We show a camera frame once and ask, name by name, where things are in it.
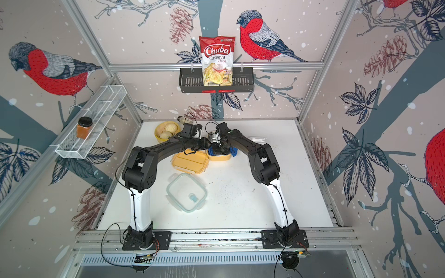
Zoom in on white bun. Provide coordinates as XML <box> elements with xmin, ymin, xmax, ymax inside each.
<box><xmin>165</xmin><ymin>123</ymin><xmax>178</xmax><ymax>134</ymax></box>
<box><xmin>159</xmin><ymin>130</ymin><xmax>173</xmax><ymax>140</ymax></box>

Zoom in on white wire shelf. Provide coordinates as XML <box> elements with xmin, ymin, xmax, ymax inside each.
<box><xmin>55</xmin><ymin>85</ymin><xmax>127</xmax><ymax>159</ymax></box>

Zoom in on red cassava chips bag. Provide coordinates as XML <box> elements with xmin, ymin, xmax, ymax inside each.
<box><xmin>199</xmin><ymin>36</ymin><xmax>235</xmax><ymax>86</ymax></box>

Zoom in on yellow lunch box lid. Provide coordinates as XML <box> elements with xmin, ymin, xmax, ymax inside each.
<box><xmin>172</xmin><ymin>150</ymin><xmax>209</xmax><ymax>174</ymax></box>

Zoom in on left white bun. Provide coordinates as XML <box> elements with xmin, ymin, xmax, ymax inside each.
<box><xmin>159</xmin><ymin>130</ymin><xmax>173</xmax><ymax>140</ymax></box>

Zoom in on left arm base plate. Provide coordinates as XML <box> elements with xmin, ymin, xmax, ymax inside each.
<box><xmin>122</xmin><ymin>230</ymin><xmax>172</xmax><ymax>251</ymax></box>

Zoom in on black wall basket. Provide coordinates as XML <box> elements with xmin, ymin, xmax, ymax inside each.
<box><xmin>179</xmin><ymin>66</ymin><xmax>254</xmax><ymax>93</ymax></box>

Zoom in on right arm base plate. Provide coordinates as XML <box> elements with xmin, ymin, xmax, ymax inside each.
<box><xmin>260</xmin><ymin>229</ymin><xmax>309</xmax><ymax>250</ymax></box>

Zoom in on blue cleaning cloth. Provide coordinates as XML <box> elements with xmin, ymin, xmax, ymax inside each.
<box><xmin>209</xmin><ymin>147</ymin><xmax>238</xmax><ymax>157</ymax></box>

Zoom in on aluminium mounting rail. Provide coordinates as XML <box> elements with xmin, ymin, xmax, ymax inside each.
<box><xmin>71</xmin><ymin>227</ymin><xmax>362</xmax><ymax>254</ymax></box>

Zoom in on yellow lunch box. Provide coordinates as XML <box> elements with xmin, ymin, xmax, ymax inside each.
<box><xmin>207</xmin><ymin>148</ymin><xmax>232</xmax><ymax>162</ymax></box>

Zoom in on clear lunch box lid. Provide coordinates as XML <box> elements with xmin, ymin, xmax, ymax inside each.
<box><xmin>166</xmin><ymin>173</ymin><xmax>207</xmax><ymax>213</ymax></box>

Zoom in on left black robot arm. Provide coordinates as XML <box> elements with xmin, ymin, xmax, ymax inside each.
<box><xmin>122</xmin><ymin>123</ymin><xmax>211</xmax><ymax>251</ymax></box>

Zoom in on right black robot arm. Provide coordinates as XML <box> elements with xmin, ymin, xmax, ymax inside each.
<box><xmin>216</xmin><ymin>122</ymin><xmax>308</xmax><ymax>249</ymax></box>

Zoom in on yellow bamboo steamer basket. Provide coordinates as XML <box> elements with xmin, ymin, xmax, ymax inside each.
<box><xmin>154</xmin><ymin>122</ymin><xmax>181</xmax><ymax>143</ymax></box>

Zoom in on clear plastic lunch box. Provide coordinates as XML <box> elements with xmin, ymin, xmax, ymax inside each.
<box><xmin>249</xmin><ymin>136</ymin><xmax>267</xmax><ymax>144</ymax></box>

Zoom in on small spice jar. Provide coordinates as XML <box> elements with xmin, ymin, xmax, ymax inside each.
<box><xmin>177</xmin><ymin>115</ymin><xmax>193</xmax><ymax>125</ymax></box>

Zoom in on right white bun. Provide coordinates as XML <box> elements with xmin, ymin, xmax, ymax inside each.
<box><xmin>165</xmin><ymin>123</ymin><xmax>178</xmax><ymax>134</ymax></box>

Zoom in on orange jar black lid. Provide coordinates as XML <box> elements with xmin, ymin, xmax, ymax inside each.
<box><xmin>76</xmin><ymin>117</ymin><xmax>93</xmax><ymax>140</ymax></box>

